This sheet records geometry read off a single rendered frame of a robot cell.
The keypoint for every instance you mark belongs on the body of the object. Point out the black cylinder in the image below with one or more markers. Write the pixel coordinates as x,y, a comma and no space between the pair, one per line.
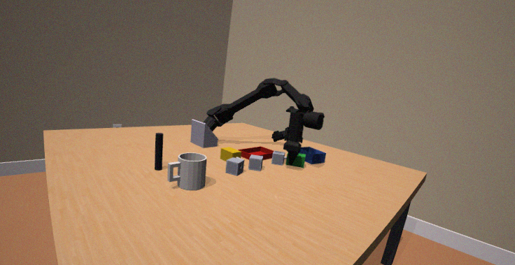
158,151

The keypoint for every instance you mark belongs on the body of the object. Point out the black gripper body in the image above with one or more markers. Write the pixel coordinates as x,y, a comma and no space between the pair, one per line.
294,138

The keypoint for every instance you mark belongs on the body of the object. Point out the blue open bin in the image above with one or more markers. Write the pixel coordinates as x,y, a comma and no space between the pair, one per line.
313,156

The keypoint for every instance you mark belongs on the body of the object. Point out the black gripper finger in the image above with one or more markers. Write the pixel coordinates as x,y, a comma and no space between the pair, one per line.
292,155

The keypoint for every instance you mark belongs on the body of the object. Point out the red tray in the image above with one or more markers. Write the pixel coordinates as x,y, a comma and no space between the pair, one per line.
259,151

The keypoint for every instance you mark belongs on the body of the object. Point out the green block with grey pin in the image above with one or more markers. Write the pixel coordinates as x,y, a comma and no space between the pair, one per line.
299,160

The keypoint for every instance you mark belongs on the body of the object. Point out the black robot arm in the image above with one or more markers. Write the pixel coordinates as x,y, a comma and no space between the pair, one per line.
298,117

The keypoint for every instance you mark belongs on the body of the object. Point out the grey mug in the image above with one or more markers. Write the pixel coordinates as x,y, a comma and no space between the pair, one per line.
191,171

